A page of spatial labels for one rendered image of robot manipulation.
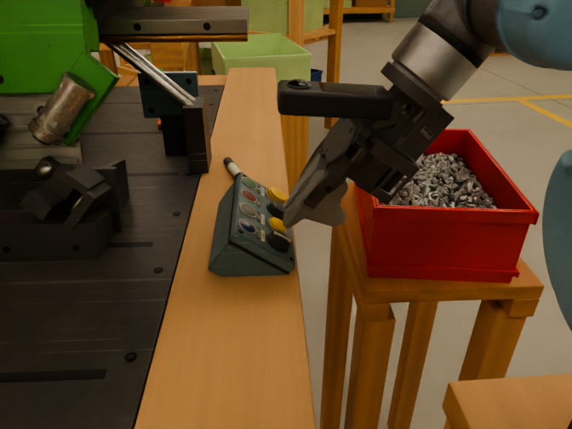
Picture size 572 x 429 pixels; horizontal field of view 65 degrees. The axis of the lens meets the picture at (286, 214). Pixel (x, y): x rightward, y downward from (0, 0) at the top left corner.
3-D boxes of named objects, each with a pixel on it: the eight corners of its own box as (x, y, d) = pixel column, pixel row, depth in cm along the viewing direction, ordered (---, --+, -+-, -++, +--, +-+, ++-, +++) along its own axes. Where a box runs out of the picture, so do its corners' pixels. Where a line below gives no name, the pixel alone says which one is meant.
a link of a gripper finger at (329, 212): (318, 258, 52) (370, 200, 49) (277, 234, 50) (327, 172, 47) (316, 243, 55) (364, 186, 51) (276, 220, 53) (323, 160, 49)
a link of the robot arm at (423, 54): (431, 28, 39) (405, 15, 46) (396, 72, 41) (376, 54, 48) (489, 77, 42) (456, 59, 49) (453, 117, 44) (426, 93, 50)
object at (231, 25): (250, 25, 76) (249, 6, 74) (248, 42, 62) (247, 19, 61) (14, 27, 74) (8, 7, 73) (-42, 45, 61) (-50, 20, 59)
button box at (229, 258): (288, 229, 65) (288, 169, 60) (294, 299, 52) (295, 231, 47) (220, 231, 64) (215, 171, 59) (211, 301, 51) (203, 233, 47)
